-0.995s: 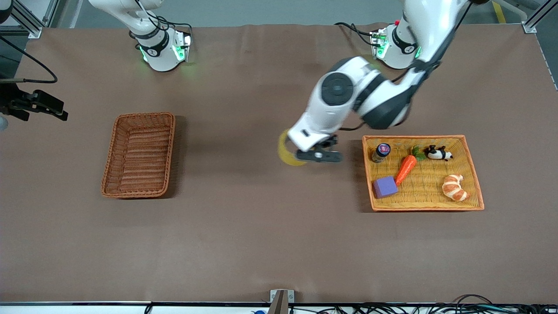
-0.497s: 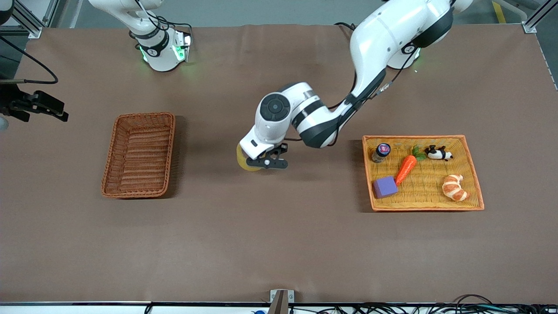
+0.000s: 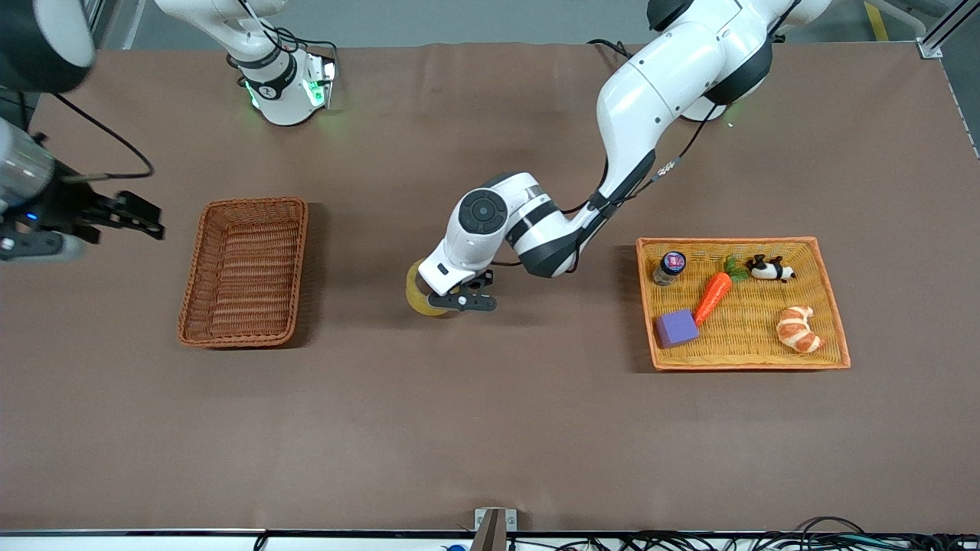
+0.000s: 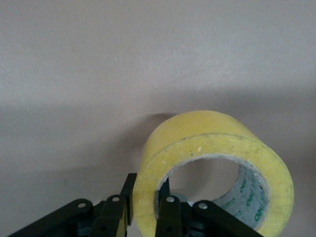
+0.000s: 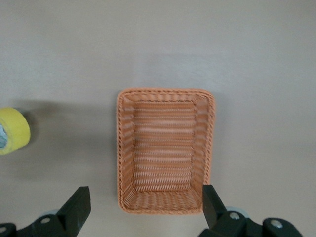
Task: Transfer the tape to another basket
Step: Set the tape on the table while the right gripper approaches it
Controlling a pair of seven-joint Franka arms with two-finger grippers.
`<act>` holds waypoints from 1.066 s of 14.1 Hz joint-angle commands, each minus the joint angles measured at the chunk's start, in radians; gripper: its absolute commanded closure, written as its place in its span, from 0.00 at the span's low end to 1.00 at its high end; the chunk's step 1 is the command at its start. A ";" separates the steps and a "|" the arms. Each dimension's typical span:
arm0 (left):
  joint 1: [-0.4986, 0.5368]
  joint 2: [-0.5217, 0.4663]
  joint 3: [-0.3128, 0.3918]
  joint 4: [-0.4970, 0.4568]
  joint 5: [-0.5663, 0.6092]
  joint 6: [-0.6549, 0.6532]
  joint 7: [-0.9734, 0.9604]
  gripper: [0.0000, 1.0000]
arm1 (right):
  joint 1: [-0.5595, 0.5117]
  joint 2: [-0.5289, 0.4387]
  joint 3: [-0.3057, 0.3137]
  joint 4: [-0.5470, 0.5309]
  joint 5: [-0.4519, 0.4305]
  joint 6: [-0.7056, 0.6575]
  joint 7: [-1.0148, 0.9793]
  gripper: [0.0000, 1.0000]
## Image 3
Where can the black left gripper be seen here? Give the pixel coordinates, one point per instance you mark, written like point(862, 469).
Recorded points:
point(487, 280)

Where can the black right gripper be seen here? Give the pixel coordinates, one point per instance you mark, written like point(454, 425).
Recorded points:
point(70, 207)

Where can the clear yellowish tape roll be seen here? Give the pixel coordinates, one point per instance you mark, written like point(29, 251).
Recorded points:
point(417, 295)

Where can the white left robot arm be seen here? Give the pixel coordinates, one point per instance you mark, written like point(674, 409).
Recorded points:
point(658, 92)

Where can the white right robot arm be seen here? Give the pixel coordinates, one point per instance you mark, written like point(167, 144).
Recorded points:
point(279, 92)

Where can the brown wicker basket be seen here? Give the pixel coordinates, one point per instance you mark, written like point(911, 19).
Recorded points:
point(245, 275)

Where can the yellow wicker basket orange rim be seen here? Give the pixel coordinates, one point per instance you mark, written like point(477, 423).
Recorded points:
point(750, 337)

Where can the brown table mat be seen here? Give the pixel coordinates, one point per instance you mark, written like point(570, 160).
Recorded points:
point(490, 428)

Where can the small jar dark lid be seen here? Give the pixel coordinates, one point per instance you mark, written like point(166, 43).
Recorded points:
point(672, 264)

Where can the purple foam cube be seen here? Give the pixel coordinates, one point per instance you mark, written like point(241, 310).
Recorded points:
point(676, 329)

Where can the orange toy carrot green leaves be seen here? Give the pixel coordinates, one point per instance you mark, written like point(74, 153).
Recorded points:
point(713, 295)

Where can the toy panda figure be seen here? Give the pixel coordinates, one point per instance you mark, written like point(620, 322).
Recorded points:
point(769, 269)

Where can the toy croissant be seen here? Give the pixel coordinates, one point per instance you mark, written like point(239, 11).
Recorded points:
point(796, 329)

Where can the aluminium frame post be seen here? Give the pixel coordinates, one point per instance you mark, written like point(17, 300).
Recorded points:
point(96, 15)

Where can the metal table edge bracket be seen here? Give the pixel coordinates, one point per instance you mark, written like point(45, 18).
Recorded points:
point(509, 519)

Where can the grey camera mount pole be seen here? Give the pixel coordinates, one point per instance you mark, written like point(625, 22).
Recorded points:
point(490, 536)

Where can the aluminium frame profile with bracket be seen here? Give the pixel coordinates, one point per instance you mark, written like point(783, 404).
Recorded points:
point(930, 47)

